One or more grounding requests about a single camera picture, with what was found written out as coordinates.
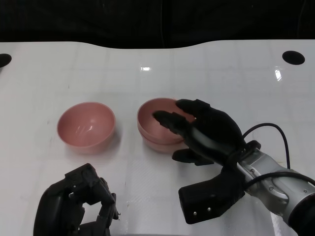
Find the pink bowl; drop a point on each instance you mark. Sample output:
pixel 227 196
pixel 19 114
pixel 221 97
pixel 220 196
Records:
pixel 160 147
pixel 150 120
pixel 86 123

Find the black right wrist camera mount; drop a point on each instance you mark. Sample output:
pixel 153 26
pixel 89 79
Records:
pixel 204 199

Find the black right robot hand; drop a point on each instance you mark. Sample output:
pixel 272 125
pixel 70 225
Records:
pixel 216 130

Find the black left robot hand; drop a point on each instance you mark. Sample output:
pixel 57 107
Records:
pixel 54 209

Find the black backdrop cloth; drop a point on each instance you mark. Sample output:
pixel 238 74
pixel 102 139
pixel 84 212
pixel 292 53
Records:
pixel 73 19

